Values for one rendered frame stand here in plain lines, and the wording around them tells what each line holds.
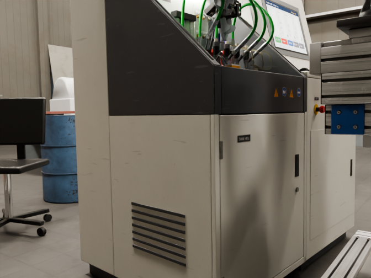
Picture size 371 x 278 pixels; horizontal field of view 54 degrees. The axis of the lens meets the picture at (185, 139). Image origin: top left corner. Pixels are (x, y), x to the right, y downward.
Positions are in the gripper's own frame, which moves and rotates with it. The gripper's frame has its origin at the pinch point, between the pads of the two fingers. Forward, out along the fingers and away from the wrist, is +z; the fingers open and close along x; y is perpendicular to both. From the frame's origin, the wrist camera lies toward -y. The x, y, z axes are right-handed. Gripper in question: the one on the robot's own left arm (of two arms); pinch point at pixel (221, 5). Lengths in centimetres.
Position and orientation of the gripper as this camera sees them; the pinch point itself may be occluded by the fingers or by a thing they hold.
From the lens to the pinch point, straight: 149.7
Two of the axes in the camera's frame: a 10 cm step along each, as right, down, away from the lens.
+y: 3.1, 7.2, -6.2
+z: 0.3, 6.5, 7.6
